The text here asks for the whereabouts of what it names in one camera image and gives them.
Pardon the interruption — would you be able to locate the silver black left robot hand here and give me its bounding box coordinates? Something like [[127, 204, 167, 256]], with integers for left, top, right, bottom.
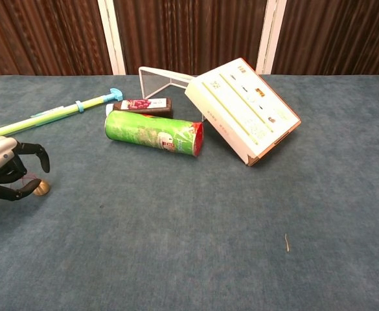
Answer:
[[0, 135, 51, 202]]

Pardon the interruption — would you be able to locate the green blue hand pump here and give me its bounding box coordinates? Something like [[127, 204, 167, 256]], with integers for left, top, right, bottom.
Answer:
[[0, 87, 124, 138]]

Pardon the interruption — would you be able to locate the dark brown snack packet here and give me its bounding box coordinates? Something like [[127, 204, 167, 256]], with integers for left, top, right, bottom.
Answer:
[[105, 97, 174, 119]]

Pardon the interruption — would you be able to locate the green chips can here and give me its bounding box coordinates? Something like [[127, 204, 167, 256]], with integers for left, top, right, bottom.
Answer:
[[104, 109, 205, 157]]

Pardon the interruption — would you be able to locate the white cardboard box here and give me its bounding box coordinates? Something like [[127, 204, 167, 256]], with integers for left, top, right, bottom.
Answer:
[[184, 58, 302, 167]]

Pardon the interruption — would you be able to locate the white screen frame post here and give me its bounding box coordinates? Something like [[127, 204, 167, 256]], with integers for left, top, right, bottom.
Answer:
[[97, 0, 127, 76], [255, 0, 288, 75]]

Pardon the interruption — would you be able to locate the white wire mesh rack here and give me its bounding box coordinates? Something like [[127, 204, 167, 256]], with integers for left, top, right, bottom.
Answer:
[[138, 66, 206, 122]]

